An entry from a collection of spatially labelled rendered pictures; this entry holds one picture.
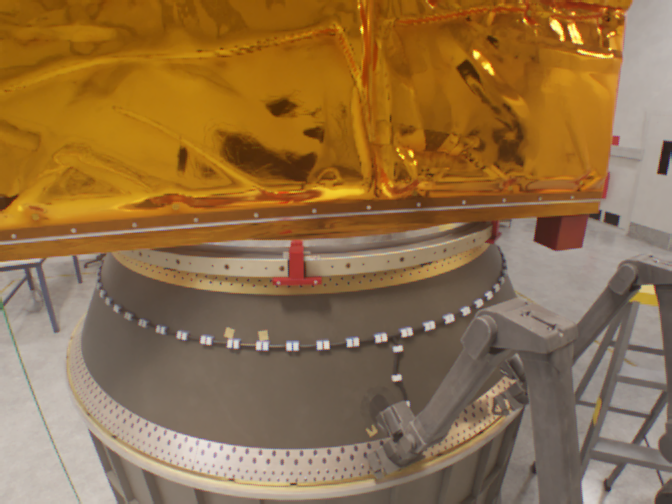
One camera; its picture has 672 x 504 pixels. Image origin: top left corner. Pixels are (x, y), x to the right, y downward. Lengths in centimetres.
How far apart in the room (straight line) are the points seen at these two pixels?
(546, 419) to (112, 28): 108
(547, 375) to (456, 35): 89
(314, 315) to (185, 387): 42
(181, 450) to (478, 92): 130
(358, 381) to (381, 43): 88
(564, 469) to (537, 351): 18
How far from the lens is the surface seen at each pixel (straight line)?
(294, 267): 100
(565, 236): 164
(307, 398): 110
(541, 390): 60
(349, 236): 106
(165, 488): 144
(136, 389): 133
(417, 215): 118
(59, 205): 107
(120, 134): 99
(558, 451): 63
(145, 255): 124
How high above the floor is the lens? 207
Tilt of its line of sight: 20 degrees down
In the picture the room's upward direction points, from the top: straight up
